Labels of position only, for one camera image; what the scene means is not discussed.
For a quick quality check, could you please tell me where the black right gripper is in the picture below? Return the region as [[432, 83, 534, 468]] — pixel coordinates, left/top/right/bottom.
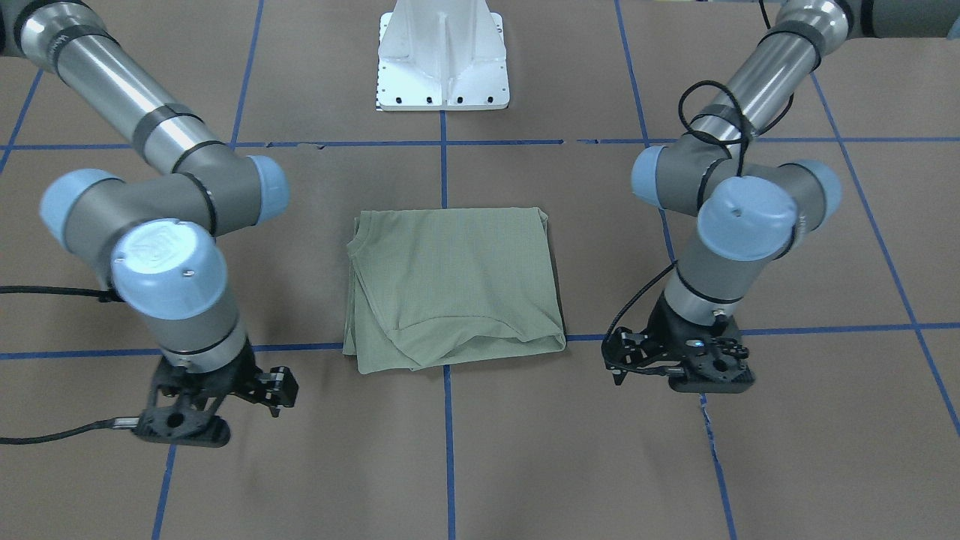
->
[[133, 349, 299, 448]]

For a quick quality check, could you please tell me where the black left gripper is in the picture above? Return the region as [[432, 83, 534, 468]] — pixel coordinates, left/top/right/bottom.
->
[[602, 294, 755, 394]]

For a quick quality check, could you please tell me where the olive green long-sleeve shirt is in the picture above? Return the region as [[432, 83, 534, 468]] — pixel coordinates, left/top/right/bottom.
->
[[343, 206, 566, 374]]

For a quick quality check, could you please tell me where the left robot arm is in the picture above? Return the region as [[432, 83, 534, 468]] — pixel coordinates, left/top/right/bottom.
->
[[601, 1, 959, 394]]

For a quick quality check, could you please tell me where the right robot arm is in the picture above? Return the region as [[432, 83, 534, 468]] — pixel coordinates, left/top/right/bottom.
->
[[2, 1, 299, 448]]

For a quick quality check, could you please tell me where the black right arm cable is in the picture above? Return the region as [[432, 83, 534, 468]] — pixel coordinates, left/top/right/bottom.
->
[[0, 285, 140, 446]]

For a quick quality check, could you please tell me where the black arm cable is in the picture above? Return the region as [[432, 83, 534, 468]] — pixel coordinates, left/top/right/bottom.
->
[[602, 0, 796, 353], [0, 285, 140, 446]]

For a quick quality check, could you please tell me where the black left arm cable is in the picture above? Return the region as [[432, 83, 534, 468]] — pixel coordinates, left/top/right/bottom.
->
[[602, 0, 796, 353]]

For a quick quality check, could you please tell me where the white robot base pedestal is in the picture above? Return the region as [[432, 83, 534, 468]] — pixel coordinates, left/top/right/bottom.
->
[[375, 1, 511, 112]]

